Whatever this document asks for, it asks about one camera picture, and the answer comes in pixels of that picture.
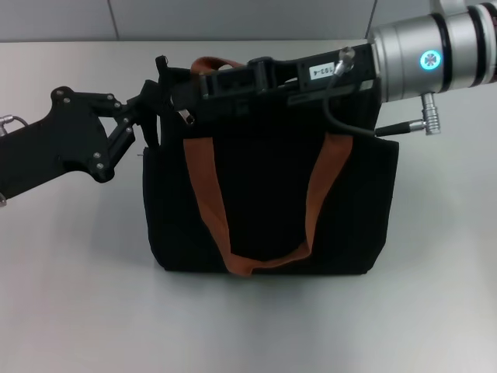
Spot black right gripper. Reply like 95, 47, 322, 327
200, 42, 380, 124

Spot black cable silver connectors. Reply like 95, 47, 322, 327
321, 45, 443, 138

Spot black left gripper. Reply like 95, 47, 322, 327
0, 79, 172, 201

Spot black food bag brown straps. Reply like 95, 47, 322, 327
141, 55, 400, 277

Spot silver left gripper cable connector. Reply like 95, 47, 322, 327
0, 113, 29, 135

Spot silver zipper pull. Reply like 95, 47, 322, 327
176, 107, 197, 127

